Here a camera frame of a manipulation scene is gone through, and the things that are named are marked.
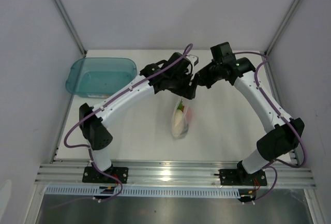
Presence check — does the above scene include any red tomato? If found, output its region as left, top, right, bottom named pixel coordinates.
left=186, top=107, right=192, bottom=122

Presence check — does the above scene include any clear zip top bag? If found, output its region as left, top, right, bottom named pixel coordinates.
left=171, top=97, right=192, bottom=139

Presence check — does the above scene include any white radish with leaves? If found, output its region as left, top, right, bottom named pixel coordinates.
left=171, top=98, right=189, bottom=139

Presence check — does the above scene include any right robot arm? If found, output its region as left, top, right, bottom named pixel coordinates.
left=194, top=42, right=305, bottom=185

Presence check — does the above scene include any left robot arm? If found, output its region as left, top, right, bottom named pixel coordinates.
left=79, top=52, right=199, bottom=183

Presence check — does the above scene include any teal plastic tray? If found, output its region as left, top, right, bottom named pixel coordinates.
left=65, top=57, right=137, bottom=98

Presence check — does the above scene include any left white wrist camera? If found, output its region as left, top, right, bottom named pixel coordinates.
left=186, top=55, right=199, bottom=66

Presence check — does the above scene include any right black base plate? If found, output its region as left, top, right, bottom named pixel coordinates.
left=214, top=169, right=267, bottom=186

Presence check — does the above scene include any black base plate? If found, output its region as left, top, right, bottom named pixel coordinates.
left=214, top=169, right=267, bottom=186
left=82, top=167, right=129, bottom=184

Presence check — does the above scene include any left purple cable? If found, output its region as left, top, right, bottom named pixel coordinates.
left=64, top=43, right=194, bottom=204

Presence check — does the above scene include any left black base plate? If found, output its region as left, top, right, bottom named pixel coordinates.
left=82, top=167, right=129, bottom=184

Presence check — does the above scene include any right aluminium frame post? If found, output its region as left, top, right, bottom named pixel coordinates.
left=264, top=0, right=303, bottom=55

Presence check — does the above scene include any aluminium frame post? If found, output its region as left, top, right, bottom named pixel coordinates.
left=51, top=0, right=87, bottom=57
left=264, top=0, right=303, bottom=55

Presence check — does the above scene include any white slotted cable duct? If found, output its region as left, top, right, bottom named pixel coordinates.
left=45, top=185, right=240, bottom=199

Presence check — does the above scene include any aluminium mounting rail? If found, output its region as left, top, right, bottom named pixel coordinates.
left=34, top=160, right=317, bottom=189

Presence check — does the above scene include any left aluminium frame post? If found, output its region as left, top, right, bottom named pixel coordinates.
left=51, top=0, right=87, bottom=57

